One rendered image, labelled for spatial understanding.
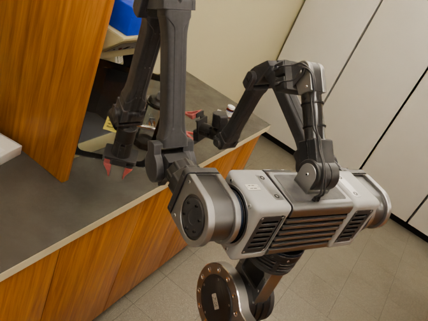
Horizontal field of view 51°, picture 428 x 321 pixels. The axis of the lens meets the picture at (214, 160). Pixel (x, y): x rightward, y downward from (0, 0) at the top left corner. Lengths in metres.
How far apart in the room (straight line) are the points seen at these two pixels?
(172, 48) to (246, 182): 0.33
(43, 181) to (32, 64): 0.41
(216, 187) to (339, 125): 3.60
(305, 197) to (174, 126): 0.33
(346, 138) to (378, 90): 0.54
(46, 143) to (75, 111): 0.21
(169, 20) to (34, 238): 0.82
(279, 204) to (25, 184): 1.00
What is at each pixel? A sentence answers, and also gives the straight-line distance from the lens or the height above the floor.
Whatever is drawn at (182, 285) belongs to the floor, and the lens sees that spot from 2.82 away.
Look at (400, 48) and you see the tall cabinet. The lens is 4.28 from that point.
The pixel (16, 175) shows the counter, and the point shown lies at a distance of 1.71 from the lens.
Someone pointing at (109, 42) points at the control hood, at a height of 1.47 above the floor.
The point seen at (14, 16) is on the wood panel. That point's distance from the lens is 1.70.
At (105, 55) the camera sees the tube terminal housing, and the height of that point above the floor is 1.38.
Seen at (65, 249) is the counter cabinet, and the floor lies 0.82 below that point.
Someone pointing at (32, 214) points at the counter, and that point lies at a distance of 1.57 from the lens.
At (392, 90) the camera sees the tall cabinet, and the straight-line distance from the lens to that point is 4.32.
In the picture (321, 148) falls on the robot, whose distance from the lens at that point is 1.02.
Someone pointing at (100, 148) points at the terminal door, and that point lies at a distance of 1.76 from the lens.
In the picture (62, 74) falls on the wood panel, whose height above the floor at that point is 1.32.
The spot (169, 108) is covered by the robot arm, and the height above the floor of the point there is 1.56.
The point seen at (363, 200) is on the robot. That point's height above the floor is 1.53.
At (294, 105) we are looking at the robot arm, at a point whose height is 1.54.
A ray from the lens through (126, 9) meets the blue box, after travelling 1.49.
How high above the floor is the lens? 2.01
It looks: 30 degrees down
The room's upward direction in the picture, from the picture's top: 25 degrees clockwise
